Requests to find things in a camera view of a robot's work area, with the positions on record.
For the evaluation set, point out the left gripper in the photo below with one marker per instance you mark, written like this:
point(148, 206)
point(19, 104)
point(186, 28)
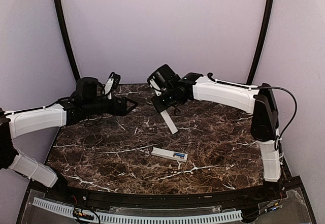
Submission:
point(122, 111)

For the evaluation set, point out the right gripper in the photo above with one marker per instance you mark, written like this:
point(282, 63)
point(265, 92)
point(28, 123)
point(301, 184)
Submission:
point(159, 107)

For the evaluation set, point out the white remote battery cover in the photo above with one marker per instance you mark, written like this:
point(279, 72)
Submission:
point(166, 117)

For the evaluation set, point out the white remote control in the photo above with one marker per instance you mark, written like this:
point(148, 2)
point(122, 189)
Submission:
point(167, 154)

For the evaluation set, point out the blue battery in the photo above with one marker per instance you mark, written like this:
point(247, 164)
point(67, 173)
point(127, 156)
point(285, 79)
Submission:
point(179, 155)

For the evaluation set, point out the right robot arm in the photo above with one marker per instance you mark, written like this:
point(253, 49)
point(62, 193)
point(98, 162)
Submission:
point(258, 101)

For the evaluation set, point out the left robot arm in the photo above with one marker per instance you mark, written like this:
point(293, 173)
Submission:
point(89, 98)

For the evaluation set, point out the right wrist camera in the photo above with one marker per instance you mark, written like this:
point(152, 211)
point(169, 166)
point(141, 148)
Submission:
point(153, 85)

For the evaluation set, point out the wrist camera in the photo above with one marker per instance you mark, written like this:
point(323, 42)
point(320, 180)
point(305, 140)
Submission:
point(153, 85)
point(111, 84)

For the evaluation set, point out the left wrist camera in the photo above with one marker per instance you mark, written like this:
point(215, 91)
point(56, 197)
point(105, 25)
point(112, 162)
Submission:
point(111, 84)

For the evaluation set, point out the black front rail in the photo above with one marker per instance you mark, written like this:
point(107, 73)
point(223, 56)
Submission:
point(246, 198)

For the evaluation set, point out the left black frame post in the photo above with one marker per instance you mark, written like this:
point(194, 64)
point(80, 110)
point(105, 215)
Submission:
point(66, 39)

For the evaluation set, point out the black frame post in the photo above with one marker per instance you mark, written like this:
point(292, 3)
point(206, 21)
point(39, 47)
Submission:
point(260, 42)
point(66, 39)

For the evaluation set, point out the right black frame post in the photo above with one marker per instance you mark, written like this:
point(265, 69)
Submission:
point(260, 42)

